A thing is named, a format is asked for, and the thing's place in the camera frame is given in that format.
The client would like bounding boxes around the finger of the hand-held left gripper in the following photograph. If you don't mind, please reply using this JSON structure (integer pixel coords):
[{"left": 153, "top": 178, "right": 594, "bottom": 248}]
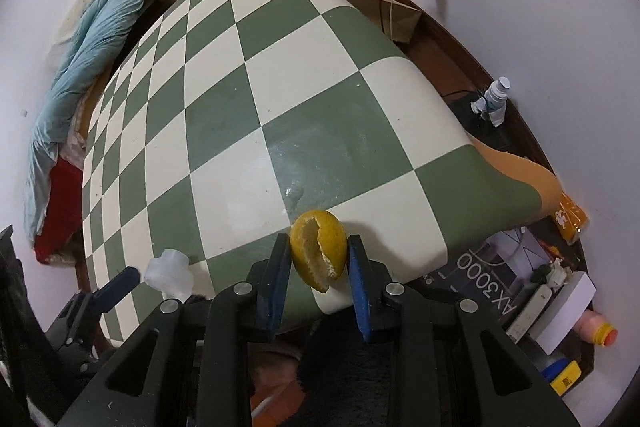
[{"left": 47, "top": 266, "right": 142, "bottom": 353}]

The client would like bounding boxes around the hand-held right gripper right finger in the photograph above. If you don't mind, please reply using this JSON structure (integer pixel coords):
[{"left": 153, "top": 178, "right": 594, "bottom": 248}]
[{"left": 346, "top": 234, "right": 581, "bottom": 427}]

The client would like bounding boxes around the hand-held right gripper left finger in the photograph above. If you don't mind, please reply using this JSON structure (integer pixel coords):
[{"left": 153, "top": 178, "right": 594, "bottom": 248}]
[{"left": 57, "top": 233, "right": 293, "bottom": 427}]

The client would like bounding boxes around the clear plastic cup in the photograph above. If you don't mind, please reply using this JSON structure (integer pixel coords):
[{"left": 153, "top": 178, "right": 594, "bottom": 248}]
[{"left": 144, "top": 248, "right": 194, "bottom": 303}]

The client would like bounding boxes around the yellow citrus peel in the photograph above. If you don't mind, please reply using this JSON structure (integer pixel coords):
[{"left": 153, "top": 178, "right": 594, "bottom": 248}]
[{"left": 289, "top": 208, "right": 348, "bottom": 294}]

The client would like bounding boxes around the person's leg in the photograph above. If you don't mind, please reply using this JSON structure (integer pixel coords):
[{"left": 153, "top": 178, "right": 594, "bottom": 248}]
[{"left": 295, "top": 307, "right": 401, "bottom": 427}]

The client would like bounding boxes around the brown slipper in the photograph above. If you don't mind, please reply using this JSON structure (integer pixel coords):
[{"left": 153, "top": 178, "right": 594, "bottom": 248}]
[{"left": 250, "top": 342, "right": 311, "bottom": 413}]

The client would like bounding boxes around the red bed sheet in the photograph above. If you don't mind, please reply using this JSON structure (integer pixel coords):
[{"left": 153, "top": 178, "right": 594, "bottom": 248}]
[{"left": 34, "top": 157, "right": 86, "bottom": 264}]

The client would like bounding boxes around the black box with white lettering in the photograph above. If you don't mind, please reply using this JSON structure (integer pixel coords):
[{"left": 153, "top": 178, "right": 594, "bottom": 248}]
[{"left": 420, "top": 232, "right": 551, "bottom": 338}]

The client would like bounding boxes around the patterned cloth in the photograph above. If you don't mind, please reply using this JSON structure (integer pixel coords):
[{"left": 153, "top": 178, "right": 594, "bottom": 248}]
[{"left": 60, "top": 97, "right": 93, "bottom": 168}]

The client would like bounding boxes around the green checkered tablecloth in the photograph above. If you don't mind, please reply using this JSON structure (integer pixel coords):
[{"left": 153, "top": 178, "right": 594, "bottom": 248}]
[{"left": 80, "top": 0, "right": 558, "bottom": 348}]

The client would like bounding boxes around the black bag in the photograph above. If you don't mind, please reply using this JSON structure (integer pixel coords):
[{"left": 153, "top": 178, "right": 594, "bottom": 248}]
[{"left": 447, "top": 92, "right": 516, "bottom": 152}]

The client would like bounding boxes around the flat white box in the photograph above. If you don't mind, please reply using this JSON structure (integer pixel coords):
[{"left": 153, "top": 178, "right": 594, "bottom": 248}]
[{"left": 527, "top": 271, "right": 597, "bottom": 355}]

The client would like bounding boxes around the yellow and blue object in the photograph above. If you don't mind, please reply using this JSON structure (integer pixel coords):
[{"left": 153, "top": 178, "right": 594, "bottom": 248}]
[{"left": 542, "top": 357, "right": 582, "bottom": 395}]

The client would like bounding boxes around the orange drink packet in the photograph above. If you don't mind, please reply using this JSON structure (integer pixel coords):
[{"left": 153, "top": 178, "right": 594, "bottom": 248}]
[{"left": 554, "top": 191, "right": 591, "bottom": 242}]

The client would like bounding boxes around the light blue duvet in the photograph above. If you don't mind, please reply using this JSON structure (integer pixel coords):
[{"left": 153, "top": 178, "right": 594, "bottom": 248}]
[{"left": 22, "top": 0, "right": 147, "bottom": 248}]

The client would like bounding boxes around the white bottle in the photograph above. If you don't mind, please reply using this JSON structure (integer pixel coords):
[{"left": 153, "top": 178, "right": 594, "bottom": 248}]
[{"left": 471, "top": 77, "right": 512, "bottom": 128}]

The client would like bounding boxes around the orange capped bottle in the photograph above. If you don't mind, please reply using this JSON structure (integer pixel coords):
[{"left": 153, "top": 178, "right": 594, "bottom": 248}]
[{"left": 574, "top": 311, "right": 618, "bottom": 349}]

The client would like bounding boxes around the brown cardboard box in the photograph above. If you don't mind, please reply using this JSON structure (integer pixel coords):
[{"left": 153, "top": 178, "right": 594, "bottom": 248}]
[{"left": 320, "top": 0, "right": 421, "bottom": 44}]

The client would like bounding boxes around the charger cable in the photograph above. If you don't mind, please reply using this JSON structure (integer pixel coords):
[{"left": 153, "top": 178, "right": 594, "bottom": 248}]
[{"left": 378, "top": 0, "right": 408, "bottom": 40}]

